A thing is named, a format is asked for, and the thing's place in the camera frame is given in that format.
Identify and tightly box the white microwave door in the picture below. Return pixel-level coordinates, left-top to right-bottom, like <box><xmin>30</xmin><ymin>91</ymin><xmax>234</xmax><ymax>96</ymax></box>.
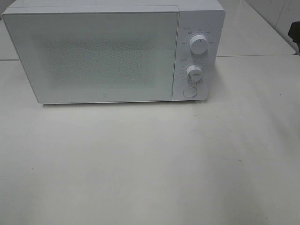
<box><xmin>4</xmin><ymin>12</ymin><xmax>179</xmax><ymax>104</ymax></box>

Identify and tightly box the white microwave oven body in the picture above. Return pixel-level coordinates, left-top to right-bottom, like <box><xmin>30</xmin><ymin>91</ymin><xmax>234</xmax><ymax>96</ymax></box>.
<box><xmin>2</xmin><ymin>0</ymin><xmax>225</xmax><ymax>103</ymax></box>

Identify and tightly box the round white door button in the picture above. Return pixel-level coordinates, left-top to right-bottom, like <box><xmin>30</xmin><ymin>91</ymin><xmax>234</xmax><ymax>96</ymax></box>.
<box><xmin>183</xmin><ymin>87</ymin><xmax>197</xmax><ymax>98</ymax></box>

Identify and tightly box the white microwave knob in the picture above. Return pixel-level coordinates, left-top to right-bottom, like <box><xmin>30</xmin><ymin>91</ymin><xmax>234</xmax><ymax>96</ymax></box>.
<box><xmin>186</xmin><ymin>65</ymin><xmax>203</xmax><ymax>83</ymax></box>
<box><xmin>189</xmin><ymin>34</ymin><xmax>208</xmax><ymax>55</ymax></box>

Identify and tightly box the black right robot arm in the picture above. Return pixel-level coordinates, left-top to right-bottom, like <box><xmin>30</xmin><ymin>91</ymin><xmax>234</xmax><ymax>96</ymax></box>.
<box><xmin>288</xmin><ymin>21</ymin><xmax>300</xmax><ymax>50</ymax></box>

